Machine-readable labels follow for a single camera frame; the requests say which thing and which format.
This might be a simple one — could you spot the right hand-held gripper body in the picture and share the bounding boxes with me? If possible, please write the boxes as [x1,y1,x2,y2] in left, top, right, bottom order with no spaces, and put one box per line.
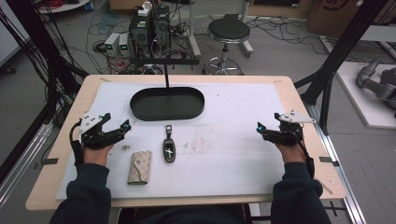
[262,109,318,147]

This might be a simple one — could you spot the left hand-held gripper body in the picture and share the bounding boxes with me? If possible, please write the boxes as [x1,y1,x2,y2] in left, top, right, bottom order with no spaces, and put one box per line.
[78,113,125,150]

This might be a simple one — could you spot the beige quilted key pouch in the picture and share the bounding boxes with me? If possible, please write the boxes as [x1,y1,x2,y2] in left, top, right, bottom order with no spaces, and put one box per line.
[126,149,153,187]

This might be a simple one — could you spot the black oval tray with stand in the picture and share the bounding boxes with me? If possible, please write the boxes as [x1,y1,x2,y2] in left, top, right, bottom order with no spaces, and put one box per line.
[129,57,206,122]

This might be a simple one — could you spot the black car key fob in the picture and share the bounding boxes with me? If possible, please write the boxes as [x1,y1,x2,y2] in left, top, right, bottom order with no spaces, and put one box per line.
[162,124,177,163]

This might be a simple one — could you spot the person's left hand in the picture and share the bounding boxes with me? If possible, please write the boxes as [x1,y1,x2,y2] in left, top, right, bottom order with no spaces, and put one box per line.
[82,144,115,167]

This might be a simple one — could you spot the person's right hand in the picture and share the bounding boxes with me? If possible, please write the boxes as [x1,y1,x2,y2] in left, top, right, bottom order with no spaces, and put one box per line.
[275,143,308,165]

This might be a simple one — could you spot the white foam mat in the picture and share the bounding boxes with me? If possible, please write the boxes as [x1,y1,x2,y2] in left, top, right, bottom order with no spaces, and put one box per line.
[55,81,286,201]

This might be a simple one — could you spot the black tape strip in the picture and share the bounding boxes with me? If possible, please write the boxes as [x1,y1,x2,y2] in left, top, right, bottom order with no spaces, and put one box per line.
[318,156,341,168]
[33,157,60,171]

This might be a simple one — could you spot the white power supply box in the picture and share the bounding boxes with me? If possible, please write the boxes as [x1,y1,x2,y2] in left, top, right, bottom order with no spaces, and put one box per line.
[104,32,121,54]
[118,33,132,58]

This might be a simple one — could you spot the white floor board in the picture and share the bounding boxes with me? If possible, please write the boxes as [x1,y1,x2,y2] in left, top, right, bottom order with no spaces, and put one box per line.
[335,61,396,131]

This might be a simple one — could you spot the white table leg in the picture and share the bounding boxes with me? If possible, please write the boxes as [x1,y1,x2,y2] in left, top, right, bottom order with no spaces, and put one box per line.
[186,0,203,59]
[238,0,255,59]

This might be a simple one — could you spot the black computer tower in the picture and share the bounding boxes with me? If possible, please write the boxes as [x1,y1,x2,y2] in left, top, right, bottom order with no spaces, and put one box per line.
[151,5,172,49]
[128,12,154,59]

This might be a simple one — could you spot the black round stool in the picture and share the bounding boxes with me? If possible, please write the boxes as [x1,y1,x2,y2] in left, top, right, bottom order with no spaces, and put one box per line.
[203,17,252,77]

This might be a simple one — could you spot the person's body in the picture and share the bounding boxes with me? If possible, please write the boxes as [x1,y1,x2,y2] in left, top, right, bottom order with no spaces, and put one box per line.
[118,204,248,224]

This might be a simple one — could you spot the white power strip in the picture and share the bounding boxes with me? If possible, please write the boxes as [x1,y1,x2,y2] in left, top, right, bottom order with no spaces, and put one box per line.
[137,1,154,18]

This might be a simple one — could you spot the small cardboard box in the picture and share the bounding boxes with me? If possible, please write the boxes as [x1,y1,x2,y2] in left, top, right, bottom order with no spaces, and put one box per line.
[108,0,148,10]

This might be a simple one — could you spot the large cardboard box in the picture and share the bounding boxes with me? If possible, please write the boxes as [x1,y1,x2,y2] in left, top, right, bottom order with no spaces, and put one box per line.
[305,0,396,40]

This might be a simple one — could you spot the white round table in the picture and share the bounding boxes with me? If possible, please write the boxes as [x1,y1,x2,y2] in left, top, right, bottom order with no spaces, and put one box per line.
[36,0,92,15]

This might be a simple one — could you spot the white panel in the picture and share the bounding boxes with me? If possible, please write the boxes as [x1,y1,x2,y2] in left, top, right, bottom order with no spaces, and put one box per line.
[0,0,31,68]

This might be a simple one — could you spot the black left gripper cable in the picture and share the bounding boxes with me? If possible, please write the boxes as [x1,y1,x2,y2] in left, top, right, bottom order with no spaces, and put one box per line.
[68,120,85,168]

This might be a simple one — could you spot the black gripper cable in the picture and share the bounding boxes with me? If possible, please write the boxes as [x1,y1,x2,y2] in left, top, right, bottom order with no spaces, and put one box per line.
[296,135,316,180]
[68,120,85,168]

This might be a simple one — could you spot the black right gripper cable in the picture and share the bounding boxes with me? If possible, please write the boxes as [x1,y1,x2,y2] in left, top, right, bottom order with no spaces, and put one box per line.
[296,135,316,180]

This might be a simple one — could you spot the aluminium rail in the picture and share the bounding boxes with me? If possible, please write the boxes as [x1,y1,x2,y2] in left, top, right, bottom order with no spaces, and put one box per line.
[0,121,54,208]
[304,102,368,224]

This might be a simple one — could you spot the black floor cables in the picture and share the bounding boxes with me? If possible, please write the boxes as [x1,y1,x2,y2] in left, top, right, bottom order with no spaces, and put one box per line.
[246,16,368,63]

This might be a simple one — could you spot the black frame strut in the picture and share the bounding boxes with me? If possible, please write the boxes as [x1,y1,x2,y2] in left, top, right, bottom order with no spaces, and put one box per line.
[293,0,392,135]

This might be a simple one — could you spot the tangle of floor cables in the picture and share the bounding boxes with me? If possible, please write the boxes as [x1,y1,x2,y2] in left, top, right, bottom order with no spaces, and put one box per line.
[64,6,200,76]

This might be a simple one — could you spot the black frame with cable bundle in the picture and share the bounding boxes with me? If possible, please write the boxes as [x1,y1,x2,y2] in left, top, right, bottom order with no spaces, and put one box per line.
[0,0,90,185]

